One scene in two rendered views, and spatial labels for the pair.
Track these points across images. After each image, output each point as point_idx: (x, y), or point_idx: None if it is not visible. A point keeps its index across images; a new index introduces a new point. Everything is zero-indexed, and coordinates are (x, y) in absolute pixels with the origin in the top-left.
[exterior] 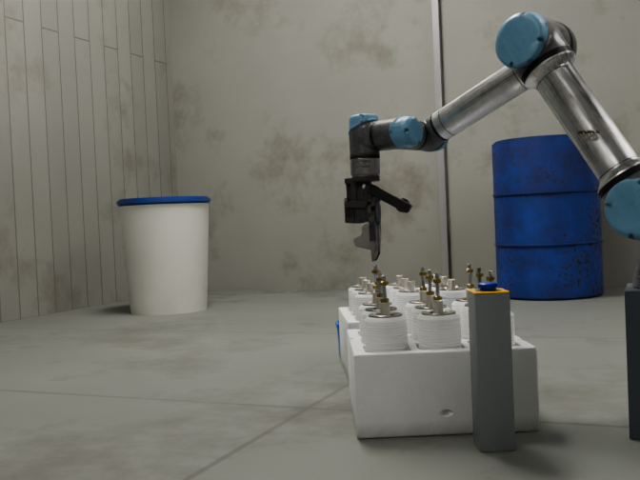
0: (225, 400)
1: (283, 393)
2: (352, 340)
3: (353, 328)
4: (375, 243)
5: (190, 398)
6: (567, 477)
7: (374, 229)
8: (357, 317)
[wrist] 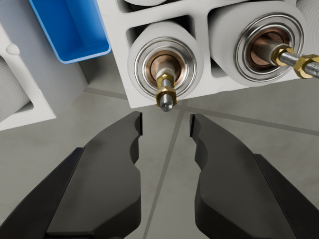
0: (155, 170)
1: None
2: (239, 85)
3: (56, 106)
4: (244, 144)
5: (150, 191)
6: None
7: (316, 208)
8: (16, 111)
